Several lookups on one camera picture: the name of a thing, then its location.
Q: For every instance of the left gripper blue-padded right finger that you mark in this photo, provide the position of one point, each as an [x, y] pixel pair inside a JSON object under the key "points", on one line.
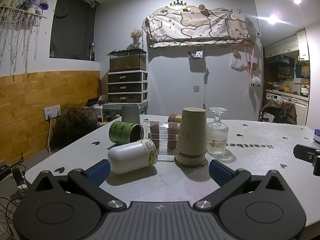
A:
{"points": [[230, 184]]}

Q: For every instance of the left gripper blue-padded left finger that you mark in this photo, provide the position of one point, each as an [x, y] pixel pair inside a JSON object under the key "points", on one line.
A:
{"points": [[87, 183]]}

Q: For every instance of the beige metal tumbler cup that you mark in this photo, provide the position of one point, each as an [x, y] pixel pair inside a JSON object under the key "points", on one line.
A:
{"points": [[191, 146]]}

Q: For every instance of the grey cup at back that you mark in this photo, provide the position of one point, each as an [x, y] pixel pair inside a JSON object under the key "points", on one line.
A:
{"points": [[130, 113]]}

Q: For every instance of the brown wooden round cup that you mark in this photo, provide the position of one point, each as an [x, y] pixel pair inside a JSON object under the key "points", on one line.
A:
{"points": [[175, 118]]}

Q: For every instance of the blue white tissue pack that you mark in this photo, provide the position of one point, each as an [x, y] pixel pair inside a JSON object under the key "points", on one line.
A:
{"points": [[316, 136]]}

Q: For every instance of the clear ribbed stemmed glass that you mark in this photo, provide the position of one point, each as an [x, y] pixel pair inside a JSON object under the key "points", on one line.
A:
{"points": [[217, 132]]}

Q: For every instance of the chair with brown jacket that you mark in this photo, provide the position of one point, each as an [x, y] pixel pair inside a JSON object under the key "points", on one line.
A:
{"points": [[284, 112]]}

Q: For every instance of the green printed can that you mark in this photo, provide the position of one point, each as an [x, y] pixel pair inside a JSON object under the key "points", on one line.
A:
{"points": [[124, 132]]}

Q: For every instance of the white plush sheep toy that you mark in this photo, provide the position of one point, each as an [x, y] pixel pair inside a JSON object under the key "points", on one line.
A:
{"points": [[255, 81]]}

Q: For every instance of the white three-drawer cabinet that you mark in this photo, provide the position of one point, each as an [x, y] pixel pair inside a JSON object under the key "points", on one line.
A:
{"points": [[128, 86]]}

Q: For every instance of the glass fish tank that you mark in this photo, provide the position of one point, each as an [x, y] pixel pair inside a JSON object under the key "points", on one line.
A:
{"points": [[127, 60]]}

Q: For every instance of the dried flower vase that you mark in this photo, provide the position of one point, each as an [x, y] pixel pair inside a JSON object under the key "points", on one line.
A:
{"points": [[136, 36]]}

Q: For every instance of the dark window curtain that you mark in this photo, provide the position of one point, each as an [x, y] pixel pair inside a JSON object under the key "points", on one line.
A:
{"points": [[73, 30]]}

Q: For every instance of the cartoon patterned cloth cover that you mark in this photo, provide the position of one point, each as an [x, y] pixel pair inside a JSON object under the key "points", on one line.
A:
{"points": [[191, 26]]}

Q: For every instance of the purple plush toy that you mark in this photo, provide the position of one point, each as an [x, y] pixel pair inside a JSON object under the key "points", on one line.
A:
{"points": [[33, 6]]}

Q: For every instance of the white wall power socket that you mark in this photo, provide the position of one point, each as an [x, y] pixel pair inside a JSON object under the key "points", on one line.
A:
{"points": [[52, 112]]}

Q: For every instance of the macrame wall hanger shelf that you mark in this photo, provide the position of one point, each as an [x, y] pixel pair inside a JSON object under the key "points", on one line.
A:
{"points": [[19, 34]]}

